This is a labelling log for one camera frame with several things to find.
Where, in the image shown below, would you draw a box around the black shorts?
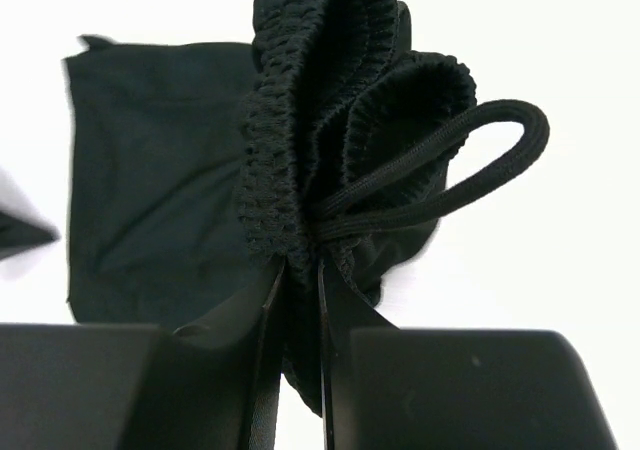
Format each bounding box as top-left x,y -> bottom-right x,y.
66,0 -> 549,412

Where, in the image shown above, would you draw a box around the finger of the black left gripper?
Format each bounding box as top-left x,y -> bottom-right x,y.
0,211 -> 58,260

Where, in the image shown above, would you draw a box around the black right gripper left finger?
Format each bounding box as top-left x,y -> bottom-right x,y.
1,259 -> 285,449

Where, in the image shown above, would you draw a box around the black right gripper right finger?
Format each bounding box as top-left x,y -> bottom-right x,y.
317,259 -> 616,450

